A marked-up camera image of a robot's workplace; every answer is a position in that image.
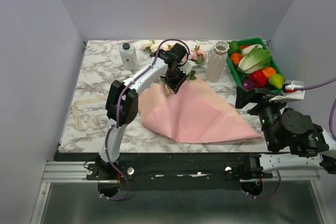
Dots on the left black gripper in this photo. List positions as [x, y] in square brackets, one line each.
[177, 84]

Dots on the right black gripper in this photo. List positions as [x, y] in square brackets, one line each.
[243, 96]

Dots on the peach rose stem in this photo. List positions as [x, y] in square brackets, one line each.
[191, 76]

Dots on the pink wrapping paper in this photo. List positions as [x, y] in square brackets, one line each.
[196, 114]

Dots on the pink rose stem with bud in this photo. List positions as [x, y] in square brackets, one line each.
[198, 55]

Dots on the white rose stem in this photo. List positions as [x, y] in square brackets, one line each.
[150, 46]

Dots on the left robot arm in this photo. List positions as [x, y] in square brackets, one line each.
[122, 103]

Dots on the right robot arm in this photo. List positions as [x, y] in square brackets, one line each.
[292, 139]

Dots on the white ribbed vase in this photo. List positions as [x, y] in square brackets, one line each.
[216, 61]

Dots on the purple toy onion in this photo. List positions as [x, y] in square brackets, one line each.
[248, 84]

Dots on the green plastic basket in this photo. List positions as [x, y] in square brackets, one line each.
[247, 45]

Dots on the red toy pepper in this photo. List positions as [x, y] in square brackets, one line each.
[259, 79]

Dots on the orange toy fruit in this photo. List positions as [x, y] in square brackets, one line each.
[268, 72]

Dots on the green toy pear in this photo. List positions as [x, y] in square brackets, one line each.
[276, 80]

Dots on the toy napa cabbage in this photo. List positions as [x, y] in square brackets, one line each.
[256, 59]

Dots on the green toy pepper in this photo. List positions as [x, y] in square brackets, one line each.
[234, 47]

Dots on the white bottle black cap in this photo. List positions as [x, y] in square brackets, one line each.
[129, 57]

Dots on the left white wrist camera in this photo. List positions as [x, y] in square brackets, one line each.
[186, 67]

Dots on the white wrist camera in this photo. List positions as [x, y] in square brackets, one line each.
[290, 91]
[186, 67]

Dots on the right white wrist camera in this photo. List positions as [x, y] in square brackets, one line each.
[290, 91]

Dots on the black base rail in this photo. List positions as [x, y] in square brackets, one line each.
[170, 171]

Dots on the aluminium frame rail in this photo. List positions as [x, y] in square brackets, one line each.
[74, 172]

